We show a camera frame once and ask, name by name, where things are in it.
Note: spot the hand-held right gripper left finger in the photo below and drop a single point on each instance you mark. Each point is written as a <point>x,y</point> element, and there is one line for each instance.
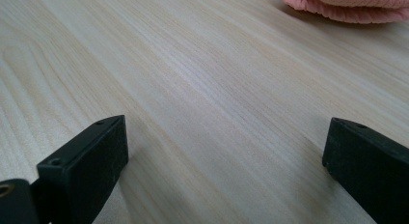
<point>83,166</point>

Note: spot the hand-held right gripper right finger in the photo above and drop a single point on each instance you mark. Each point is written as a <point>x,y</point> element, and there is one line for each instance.
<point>369,166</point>

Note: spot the pink and grey glove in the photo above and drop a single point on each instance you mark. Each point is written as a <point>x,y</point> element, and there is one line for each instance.
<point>340,11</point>

